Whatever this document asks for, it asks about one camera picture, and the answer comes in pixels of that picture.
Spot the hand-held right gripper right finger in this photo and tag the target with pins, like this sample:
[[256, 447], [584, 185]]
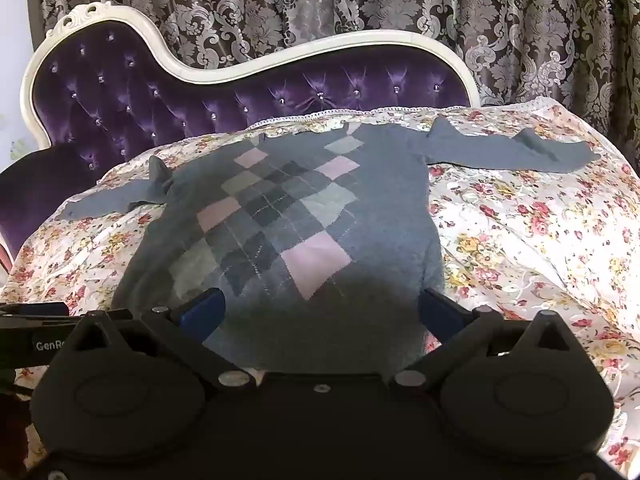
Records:
[[441, 311]]

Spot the floral blanket with lace trim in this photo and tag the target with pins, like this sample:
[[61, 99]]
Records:
[[525, 240]]

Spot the purple tufted sofa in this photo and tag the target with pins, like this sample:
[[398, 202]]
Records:
[[125, 100]]

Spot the grey argyle sweater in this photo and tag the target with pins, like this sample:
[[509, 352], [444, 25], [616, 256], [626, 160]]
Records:
[[380, 185]]

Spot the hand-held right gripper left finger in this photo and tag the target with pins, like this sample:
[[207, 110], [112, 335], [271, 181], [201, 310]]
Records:
[[202, 314]]

